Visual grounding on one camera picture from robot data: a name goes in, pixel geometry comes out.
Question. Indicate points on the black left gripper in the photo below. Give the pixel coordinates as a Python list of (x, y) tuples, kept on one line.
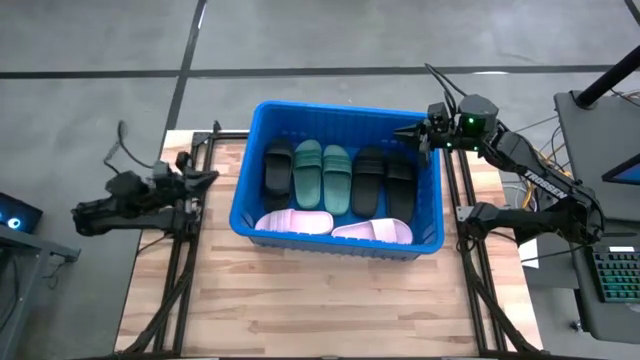
[(172, 182)]

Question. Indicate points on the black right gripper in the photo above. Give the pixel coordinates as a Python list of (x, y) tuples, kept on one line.
[(442, 135)]

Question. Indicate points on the black slide sandal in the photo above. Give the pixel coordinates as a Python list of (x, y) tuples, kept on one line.
[(400, 187), (367, 182), (279, 170)]

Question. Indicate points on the green slide sandal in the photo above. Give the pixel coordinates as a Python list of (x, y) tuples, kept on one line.
[(337, 180), (308, 175)]

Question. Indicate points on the blue plastic bin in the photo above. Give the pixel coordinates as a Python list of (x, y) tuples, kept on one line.
[(325, 120)]

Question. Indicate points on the pink slide sandal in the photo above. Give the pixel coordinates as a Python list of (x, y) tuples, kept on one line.
[(372, 231), (295, 222)]

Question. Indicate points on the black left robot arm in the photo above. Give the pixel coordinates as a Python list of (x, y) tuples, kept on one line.
[(125, 212)]

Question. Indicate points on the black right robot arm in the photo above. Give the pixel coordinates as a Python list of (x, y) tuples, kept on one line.
[(540, 175)]

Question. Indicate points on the white paper sheet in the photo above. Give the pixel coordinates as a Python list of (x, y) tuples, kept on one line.
[(530, 255)]

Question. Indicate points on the grey desk with pole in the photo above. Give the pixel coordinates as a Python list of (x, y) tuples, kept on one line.
[(600, 150)]

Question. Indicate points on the black device with blue light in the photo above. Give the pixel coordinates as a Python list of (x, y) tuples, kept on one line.
[(20, 212)]

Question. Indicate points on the dark grey side table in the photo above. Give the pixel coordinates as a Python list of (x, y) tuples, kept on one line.
[(25, 245)]

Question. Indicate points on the black pole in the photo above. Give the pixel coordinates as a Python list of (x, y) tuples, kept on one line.
[(607, 77)]

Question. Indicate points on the tilted screen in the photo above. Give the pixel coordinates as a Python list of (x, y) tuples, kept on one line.
[(627, 172)]

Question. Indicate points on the grey keyboard desk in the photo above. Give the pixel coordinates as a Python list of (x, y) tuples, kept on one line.
[(580, 300)]

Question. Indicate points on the backlit keyboard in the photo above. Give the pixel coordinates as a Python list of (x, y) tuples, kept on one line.
[(617, 275)]

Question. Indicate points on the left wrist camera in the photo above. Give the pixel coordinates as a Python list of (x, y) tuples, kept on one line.
[(183, 160)]

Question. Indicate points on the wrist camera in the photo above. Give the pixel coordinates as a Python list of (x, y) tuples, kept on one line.
[(183, 160), (438, 113)]

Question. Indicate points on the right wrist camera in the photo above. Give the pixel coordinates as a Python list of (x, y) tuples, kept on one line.
[(438, 113)]

